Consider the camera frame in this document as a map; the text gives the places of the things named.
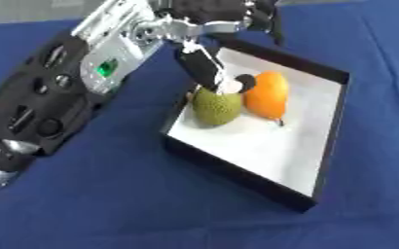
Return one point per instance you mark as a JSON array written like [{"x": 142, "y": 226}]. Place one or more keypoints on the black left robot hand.
[{"x": 208, "y": 13}]

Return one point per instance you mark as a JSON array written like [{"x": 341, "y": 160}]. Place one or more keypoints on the green bumpy toy fruit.
[{"x": 216, "y": 107}]

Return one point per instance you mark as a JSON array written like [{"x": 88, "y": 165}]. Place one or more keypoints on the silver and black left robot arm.
[{"x": 49, "y": 97}]

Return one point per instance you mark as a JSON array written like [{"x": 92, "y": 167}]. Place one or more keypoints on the black box with white inside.
[{"x": 265, "y": 129}]

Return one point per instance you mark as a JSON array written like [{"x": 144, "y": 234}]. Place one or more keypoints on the orange toy fruit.
[{"x": 267, "y": 95}]

